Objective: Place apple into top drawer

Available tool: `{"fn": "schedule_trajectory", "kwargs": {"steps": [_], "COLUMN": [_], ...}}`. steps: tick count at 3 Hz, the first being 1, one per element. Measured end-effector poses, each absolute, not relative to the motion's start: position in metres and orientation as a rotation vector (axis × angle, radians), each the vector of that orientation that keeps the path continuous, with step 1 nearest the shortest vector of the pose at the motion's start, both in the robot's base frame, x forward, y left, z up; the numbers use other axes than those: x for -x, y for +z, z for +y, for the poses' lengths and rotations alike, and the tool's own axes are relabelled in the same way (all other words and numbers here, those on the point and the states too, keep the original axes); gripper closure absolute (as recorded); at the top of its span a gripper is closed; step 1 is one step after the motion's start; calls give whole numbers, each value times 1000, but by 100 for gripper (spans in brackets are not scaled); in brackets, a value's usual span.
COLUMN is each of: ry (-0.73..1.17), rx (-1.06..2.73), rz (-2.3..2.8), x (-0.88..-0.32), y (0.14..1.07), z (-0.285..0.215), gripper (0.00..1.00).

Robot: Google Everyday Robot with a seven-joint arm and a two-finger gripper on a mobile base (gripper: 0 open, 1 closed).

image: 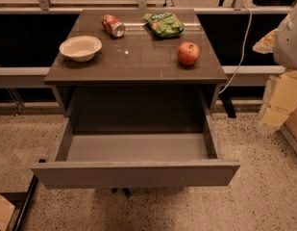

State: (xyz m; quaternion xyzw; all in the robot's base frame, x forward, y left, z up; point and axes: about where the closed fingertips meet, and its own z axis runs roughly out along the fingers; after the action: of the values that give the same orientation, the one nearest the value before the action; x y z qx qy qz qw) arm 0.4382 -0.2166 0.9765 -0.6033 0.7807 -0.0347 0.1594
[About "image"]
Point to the black metal floor frame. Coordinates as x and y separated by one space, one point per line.
21 201

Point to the grey cabinet with top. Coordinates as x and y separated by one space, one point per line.
137 61

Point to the red soda can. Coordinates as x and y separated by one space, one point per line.
113 26

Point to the green chip bag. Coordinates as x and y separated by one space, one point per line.
164 25

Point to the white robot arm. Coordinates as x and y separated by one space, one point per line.
285 42

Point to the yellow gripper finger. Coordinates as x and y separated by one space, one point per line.
279 101
266 43

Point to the open grey top drawer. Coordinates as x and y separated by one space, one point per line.
136 139

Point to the cardboard box lower left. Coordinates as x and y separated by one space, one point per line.
6 211

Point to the red apple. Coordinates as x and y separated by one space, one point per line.
188 53

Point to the white paper bowl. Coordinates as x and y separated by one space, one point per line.
81 48

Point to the cardboard box right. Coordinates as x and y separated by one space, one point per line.
289 130

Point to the cardboard box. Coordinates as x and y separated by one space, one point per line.
6 211
289 130

